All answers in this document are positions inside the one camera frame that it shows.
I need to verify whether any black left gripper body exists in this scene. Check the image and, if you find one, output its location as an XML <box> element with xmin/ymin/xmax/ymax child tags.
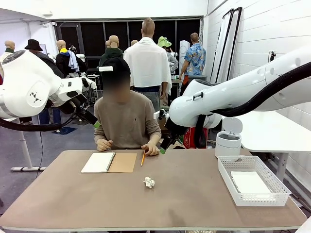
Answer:
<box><xmin>69</xmin><ymin>95</ymin><xmax>87</xmax><ymax>115</ymax></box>

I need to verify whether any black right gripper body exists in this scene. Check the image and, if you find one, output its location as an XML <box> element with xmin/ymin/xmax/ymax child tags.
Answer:
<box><xmin>165</xmin><ymin>118</ymin><xmax>188</xmax><ymax>139</ymax></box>

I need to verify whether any spiral notebook brown cover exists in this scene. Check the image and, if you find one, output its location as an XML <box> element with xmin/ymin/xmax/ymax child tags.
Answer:
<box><xmin>81</xmin><ymin>152</ymin><xmax>138</xmax><ymax>173</ymax></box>

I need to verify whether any white paper ball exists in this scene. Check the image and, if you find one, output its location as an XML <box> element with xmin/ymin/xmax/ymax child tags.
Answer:
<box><xmin>142</xmin><ymin>177</ymin><xmax>156</xmax><ymax>189</ymax></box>

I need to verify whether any white notepad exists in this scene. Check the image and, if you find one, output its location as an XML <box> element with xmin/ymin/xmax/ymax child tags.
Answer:
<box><xmin>230</xmin><ymin>171</ymin><xmax>272</xmax><ymax>194</ymax></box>

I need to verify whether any person's right forearm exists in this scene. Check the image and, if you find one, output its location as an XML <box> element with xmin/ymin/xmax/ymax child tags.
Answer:
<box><xmin>94</xmin><ymin>131</ymin><xmax>109</xmax><ymax>146</ymax></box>

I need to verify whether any person's left forearm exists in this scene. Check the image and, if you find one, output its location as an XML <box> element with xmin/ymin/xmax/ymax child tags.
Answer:
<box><xmin>145</xmin><ymin>132</ymin><xmax>161</xmax><ymax>148</ymax></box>

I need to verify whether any person's left hand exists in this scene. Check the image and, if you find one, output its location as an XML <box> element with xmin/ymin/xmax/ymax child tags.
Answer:
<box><xmin>141</xmin><ymin>143</ymin><xmax>161</xmax><ymax>156</ymax></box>

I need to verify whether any person's right hand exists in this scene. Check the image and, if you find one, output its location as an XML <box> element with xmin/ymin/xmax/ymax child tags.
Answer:
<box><xmin>97</xmin><ymin>139</ymin><xmax>114</xmax><ymax>151</ymax></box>

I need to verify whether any red shopping bag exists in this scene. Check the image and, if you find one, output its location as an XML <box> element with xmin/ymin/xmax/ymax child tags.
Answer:
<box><xmin>183</xmin><ymin>127</ymin><xmax>209</xmax><ymax>149</ymax></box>

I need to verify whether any blue floor marker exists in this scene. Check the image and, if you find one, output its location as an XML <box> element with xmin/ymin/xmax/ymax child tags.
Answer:
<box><xmin>58</xmin><ymin>126</ymin><xmax>78</xmax><ymax>135</ymax></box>

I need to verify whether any beige long sleeve sweater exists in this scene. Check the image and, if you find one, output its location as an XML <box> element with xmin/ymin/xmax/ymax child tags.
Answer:
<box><xmin>93</xmin><ymin>90</ymin><xmax>162</xmax><ymax>150</ymax></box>

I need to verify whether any mannequin with yellow scarf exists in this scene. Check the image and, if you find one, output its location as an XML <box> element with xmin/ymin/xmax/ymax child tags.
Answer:
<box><xmin>55</xmin><ymin>39</ymin><xmax>82</xmax><ymax>78</ymax></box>

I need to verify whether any small white lidded trash can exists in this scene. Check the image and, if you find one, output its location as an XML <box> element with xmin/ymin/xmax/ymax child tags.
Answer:
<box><xmin>215</xmin><ymin>117</ymin><xmax>243</xmax><ymax>158</ymax></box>

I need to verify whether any black baseball cap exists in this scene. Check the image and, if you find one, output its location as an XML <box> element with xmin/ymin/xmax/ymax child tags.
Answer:
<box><xmin>101</xmin><ymin>57</ymin><xmax>131</xmax><ymax>81</ymax></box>

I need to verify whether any grey plastic bin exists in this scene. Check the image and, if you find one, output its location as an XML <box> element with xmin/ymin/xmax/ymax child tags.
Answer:
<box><xmin>188</xmin><ymin>75</ymin><xmax>207</xmax><ymax>83</ymax></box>

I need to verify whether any mannequin in dark green hoodie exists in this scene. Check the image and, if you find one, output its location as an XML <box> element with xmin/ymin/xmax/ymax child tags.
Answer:
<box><xmin>99</xmin><ymin>35</ymin><xmax>124</xmax><ymax>68</ymax></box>

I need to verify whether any white desk leg stand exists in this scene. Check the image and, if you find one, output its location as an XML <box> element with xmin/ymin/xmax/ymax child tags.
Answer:
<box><xmin>11</xmin><ymin>116</ymin><xmax>47</xmax><ymax>172</ymax></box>

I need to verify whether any mannequin in grey hoodie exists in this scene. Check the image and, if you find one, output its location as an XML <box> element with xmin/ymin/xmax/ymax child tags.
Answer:
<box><xmin>165</xmin><ymin>47</ymin><xmax>179</xmax><ymax>73</ymax></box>

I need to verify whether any mannequin in floral blue shirt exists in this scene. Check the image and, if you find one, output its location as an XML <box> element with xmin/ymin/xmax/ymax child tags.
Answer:
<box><xmin>179</xmin><ymin>32</ymin><xmax>207</xmax><ymax>95</ymax></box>

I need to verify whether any mannequin in black bucket hat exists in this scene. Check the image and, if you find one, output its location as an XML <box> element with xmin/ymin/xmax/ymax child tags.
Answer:
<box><xmin>24</xmin><ymin>38</ymin><xmax>65</xmax><ymax>78</ymax></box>

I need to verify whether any white tall cylinder appliance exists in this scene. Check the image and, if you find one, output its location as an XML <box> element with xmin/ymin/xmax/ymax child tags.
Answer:
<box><xmin>179</xmin><ymin>40</ymin><xmax>190</xmax><ymax>65</ymax></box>

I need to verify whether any mannequin with green collar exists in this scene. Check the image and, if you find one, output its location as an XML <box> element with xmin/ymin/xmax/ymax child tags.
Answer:
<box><xmin>0</xmin><ymin>40</ymin><xmax>16</xmax><ymax>63</ymax></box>

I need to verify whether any lime green hat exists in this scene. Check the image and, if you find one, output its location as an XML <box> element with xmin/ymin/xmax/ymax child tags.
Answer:
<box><xmin>157</xmin><ymin>36</ymin><xmax>172</xmax><ymax>48</ymax></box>

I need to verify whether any black framed white panel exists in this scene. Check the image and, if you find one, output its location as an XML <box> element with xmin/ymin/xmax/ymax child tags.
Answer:
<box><xmin>222</xmin><ymin>6</ymin><xmax>243</xmax><ymax>82</ymax></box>
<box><xmin>210</xmin><ymin>8</ymin><xmax>235</xmax><ymax>83</ymax></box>

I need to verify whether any white perforated plastic basket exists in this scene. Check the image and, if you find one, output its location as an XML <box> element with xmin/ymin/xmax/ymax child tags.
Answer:
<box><xmin>218</xmin><ymin>155</ymin><xmax>292</xmax><ymax>207</ymax></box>

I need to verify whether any large white table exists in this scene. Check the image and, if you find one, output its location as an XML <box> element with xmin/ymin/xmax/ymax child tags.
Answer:
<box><xmin>217</xmin><ymin>110</ymin><xmax>311</xmax><ymax>183</ymax></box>

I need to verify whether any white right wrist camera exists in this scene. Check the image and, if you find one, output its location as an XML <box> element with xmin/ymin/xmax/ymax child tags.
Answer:
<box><xmin>153</xmin><ymin>109</ymin><xmax>170</xmax><ymax>121</ymax></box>

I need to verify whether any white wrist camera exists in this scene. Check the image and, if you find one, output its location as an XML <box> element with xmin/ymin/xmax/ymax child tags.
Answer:
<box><xmin>80</xmin><ymin>76</ymin><xmax>97</xmax><ymax>90</ymax></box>
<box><xmin>153</xmin><ymin>109</ymin><xmax>170</xmax><ymax>121</ymax></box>

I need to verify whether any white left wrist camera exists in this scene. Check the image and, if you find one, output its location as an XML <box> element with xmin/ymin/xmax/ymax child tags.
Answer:
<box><xmin>80</xmin><ymin>76</ymin><xmax>97</xmax><ymax>90</ymax></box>

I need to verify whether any metal frame stool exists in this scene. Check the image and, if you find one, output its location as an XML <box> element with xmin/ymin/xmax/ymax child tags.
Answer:
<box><xmin>86</xmin><ymin>74</ymin><xmax>101</xmax><ymax>99</ymax></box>

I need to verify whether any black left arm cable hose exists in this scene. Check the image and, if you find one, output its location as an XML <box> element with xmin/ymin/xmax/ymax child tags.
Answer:
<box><xmin>0</xmin><ymin>97</ymin><xmax>82</xmax><ymax>132</ymax></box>

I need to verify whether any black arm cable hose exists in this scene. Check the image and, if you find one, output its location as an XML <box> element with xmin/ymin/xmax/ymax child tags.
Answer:
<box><xmin>194</xmin><ymin>62</ymin><xmax>311</xmax><ymax>149</ymax></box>
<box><xmin>0</xmin><ymin>97</ymin><xmax>82</xmax><ymax>132</ymax></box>

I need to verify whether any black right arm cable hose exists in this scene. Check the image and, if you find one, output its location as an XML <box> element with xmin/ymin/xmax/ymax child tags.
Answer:
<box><xmin>194</xmin><ymin>62</ymin><xmax>311</xmax><ymax>149</ymax></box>

